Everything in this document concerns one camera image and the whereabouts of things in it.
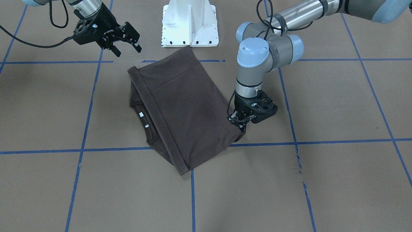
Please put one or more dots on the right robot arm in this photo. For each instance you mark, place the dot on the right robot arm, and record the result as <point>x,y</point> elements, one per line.
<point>86,8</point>

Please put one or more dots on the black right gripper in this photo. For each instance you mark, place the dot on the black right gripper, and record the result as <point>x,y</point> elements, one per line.
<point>105,26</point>

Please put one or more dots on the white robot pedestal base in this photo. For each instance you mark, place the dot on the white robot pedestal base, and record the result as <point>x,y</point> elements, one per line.
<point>189,23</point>

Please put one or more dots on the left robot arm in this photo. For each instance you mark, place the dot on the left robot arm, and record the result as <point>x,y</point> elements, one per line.
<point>268,45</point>

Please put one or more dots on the brown t-shirt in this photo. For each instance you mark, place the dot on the brown t-shirt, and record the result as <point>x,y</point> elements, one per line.
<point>182,111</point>

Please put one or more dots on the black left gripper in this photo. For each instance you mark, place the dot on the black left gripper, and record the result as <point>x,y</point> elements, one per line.
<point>240,105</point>

